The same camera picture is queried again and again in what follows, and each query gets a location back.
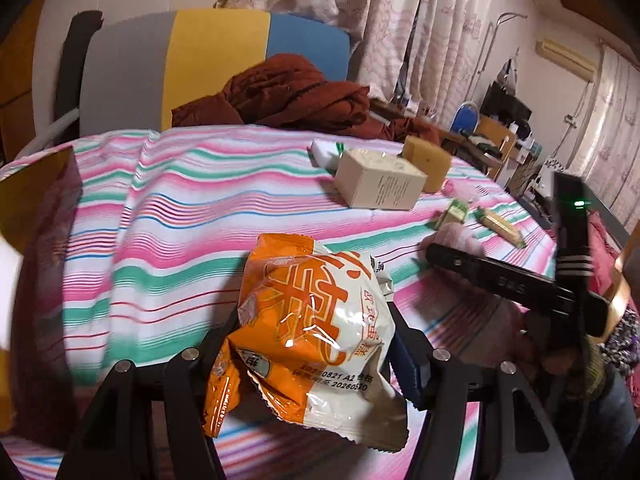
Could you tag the rust brown jacket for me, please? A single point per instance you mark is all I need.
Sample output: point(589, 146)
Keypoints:
point(290, 90)

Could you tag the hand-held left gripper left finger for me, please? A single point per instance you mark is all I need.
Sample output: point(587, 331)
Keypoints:
point(210, 345)

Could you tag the person's right hand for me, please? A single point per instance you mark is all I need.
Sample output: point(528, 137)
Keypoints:
point(565, 367)

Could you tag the wooden wardrobe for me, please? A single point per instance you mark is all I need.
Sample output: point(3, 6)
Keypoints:
point(15, 85)

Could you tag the yellow sponge block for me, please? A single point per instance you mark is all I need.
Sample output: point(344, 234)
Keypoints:
point(430, 160)

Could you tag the gold metal tin box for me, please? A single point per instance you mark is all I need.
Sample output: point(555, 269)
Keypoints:
point(30, 200)

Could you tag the wooden chair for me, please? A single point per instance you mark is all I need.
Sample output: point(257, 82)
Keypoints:
point(620, 285)

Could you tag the black monitor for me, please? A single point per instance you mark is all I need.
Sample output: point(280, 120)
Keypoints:
point(505, 105)

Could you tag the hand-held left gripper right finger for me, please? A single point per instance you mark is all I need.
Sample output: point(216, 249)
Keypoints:
point(407, 375)

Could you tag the red cloth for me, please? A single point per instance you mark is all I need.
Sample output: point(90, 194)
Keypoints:
point(600, 245)

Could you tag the black rolled mat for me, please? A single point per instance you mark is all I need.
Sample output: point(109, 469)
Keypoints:
point(72, 60)

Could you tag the beige cardboard box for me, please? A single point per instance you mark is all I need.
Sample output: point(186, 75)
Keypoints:
point(380, 180)

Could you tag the wooden side desk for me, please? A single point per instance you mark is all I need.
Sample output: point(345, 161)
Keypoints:
point(495, 135)

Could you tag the wrapped biscuit bar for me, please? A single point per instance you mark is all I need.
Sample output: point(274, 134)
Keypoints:
point(500, 227)

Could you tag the orange snack packet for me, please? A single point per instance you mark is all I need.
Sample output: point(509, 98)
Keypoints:
point(300, 320)

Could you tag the metal pipe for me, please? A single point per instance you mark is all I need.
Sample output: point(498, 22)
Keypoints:
point(500, 20)

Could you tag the patterned curtain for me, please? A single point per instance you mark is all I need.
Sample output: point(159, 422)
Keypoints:
point(400, 20)
point(615, 135)

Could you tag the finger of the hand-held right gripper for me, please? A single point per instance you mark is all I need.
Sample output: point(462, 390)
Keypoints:
point(490, 272)

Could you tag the white air conditioner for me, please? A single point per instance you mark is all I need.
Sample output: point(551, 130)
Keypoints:
point(565, 57)

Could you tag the pink plastic case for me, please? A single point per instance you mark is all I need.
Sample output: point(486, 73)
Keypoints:
point(457, 189)

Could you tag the striped tablecloth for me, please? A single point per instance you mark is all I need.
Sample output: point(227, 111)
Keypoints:
point(200, 210)

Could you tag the grey yellow blue chair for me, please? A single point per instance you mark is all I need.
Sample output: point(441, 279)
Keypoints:
point(220, 60)

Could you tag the person's right forearm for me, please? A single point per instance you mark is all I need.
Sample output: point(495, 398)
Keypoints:
point(600, 435)

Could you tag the white sponge pad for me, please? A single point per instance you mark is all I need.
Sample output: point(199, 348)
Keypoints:
point(322, 152)

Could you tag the green snack packet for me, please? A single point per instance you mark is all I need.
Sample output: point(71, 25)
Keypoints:
point(455, 212)

